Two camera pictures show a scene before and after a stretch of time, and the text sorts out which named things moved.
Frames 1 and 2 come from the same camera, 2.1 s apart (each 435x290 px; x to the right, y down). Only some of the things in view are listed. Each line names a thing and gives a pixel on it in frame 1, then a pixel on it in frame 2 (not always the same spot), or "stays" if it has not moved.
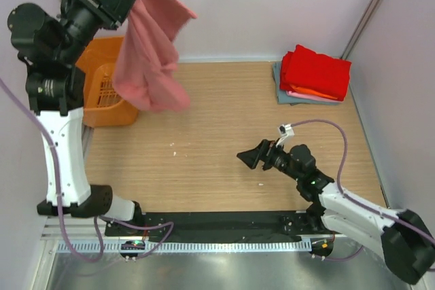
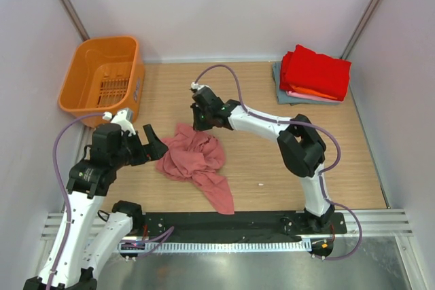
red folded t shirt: (304, 68) stays
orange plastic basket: (102, 106) stays
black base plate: (172, 225) stays
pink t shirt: (145, 73) → (196, 157)
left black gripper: (111, 6) → (155, 149)
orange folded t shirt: (304, 90) stays
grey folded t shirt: (282, 97) stays
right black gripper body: (276, 157) → (202, 118)
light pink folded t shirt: (313, 97) stays
